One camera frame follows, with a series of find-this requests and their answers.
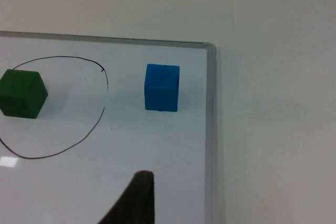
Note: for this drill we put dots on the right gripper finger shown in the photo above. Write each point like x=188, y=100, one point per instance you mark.
x=135, y=203

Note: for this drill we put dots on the green cube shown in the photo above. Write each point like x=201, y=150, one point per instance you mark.
x=22, y=94

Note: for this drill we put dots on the grey-framed whiteboard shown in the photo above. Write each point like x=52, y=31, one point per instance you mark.
x=147, y=140

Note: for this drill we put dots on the blue cube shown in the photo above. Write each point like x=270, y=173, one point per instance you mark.
x=161, y=87

